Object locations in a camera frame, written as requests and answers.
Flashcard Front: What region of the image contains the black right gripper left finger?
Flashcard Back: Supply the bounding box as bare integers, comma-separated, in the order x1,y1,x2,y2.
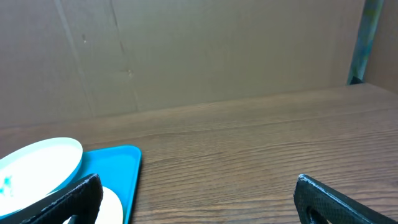
1,174,103,224

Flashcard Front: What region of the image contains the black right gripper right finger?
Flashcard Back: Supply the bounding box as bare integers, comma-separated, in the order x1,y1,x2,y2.
294,174,397,224

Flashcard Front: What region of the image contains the white plate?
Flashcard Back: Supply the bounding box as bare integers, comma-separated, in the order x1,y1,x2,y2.
62,185,124,224

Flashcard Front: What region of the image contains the light blue plate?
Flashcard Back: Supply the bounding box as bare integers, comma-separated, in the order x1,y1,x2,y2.
1,138,83,219

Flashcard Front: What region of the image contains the teal plastic tray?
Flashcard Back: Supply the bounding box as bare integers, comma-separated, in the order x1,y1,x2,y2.
73,145,142,224

